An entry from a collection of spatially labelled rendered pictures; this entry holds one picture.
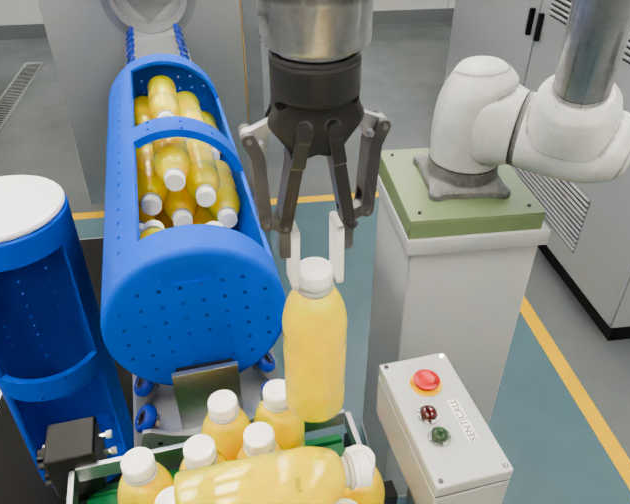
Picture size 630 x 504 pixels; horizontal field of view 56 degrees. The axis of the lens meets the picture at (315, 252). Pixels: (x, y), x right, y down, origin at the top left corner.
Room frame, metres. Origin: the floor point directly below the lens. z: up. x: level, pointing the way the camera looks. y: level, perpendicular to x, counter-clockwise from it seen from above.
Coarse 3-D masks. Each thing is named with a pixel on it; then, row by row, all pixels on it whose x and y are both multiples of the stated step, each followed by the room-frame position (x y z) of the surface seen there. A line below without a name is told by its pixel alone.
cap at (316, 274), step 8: (304, 264) 0.49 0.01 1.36; (312, 264) 0.49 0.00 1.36; (320, 264) 0.49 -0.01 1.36; (328, 264) 0.49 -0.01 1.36; (304, 272) 0.48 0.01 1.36; (312, 272) 0.48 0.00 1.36; (320, 272) 0.48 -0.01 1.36; (328, 272) 0.47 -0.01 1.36; (304, 280) 0.47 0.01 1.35; (312, 280) 0.46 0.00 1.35; (320, 280) 0.46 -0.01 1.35; (328, 280) 0.47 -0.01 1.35; (304, 288) 0.47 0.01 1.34; (312, 288) 0.46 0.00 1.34; (320, 288) 0.46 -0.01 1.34
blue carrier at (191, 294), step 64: (128, 64) 1.49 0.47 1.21; (192, 64) 1.51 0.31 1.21; (128, 128) 1.12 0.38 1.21; (192, 128) 1.09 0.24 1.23; (128, 192) 0.88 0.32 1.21; (128, 256) 0.70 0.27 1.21; (192, 256) 0.68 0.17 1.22; (256, 256) 0.72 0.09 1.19; (128, 320) 0.65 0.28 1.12; (192, 320) 0.67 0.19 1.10; (256, 320) 0.70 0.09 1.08
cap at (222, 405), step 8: (216, 392) 0.53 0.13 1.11; (224, 392) 0.53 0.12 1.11; (232, 392) 0.53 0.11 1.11; (208, 400) 0.52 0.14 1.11; (216, 400) 0.52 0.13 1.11; (224, 400) 0.52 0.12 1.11; (232, 400) 0.51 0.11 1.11; (208, 408) 0.51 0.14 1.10; (216, 408) 0.50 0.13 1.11; (224, 408) 0.50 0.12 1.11; (232, 408) 0.50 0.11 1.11; (216, 416) 0.50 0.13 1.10; (224, 416) 0.50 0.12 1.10; (232, 416) 0.50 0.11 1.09
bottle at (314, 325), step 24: (336, 288) 0.49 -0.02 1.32; (288, 312) 0.47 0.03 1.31; (312, 312) 0.46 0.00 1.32; (336, 312) 0.46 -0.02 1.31; (288, 336) 0.46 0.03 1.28; (312, 336) 0.45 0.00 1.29; (336, 336) 0.46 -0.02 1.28; (288, 360) 0.46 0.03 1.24; (312, 360) 0.45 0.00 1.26; (336, 360) 0.46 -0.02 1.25; (288, 384) 0.46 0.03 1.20; (312, 384) 0.45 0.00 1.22; (336, 384) 0.46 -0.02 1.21; (288, 408) 0.47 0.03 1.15; (312, 408) 0.45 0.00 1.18; (336, 408) 0.46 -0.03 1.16
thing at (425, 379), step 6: (420, 372) 0.56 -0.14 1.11; (426, 372) 0.56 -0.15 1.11; (432, 372) 0.56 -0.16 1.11; (414, 378) 0.55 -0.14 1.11; (420, 378) 0.55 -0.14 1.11; (426, 378) 0.55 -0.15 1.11; (432, 378) 0.55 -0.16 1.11; (438, 378) 0.55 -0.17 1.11; (420, 384) 0.54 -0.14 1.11; (426, 384) 0.54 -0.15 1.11; (432, 384) 0.54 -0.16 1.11; (438, 384) 0.54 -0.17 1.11; (426, 390) 0.53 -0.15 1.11
